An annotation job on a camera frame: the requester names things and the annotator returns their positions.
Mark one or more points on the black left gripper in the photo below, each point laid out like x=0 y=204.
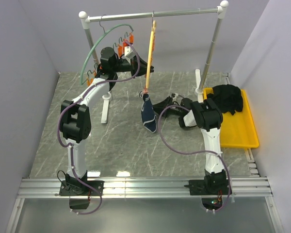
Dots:
x=142 y=64

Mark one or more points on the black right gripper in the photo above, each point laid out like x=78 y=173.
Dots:
x=165 y=103

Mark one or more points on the navy blue underwear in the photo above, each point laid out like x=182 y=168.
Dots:
x=148 y=115

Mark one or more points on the pink end clothespin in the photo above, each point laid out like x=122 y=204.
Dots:
x=143 y=92

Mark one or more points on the yellow clip hanger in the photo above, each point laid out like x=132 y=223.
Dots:
x=150 y=53

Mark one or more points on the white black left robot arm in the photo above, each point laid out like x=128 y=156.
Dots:
x=75 y=122

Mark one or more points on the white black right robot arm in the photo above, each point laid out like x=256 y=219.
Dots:
x=208 y=118

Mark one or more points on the green clip hanger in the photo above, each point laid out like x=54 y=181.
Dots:
x=86 y=20

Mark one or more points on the black garment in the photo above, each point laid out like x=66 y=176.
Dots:
x=227 y=97

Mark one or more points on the yellow plastic tray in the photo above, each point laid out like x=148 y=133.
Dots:
x=238 y=130

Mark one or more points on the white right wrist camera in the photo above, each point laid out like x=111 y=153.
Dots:
x=174 y=96

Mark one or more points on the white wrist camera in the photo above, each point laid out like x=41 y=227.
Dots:
x=129 y=53
x=174 y=96

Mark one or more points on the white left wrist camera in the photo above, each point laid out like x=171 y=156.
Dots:
x=129 y=53

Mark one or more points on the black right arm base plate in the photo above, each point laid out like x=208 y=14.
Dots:
x=196 y=189

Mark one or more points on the aluminium rail frame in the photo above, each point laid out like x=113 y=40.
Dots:
x=144 y=187

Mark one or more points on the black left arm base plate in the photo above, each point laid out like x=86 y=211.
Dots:
x=79 y=194

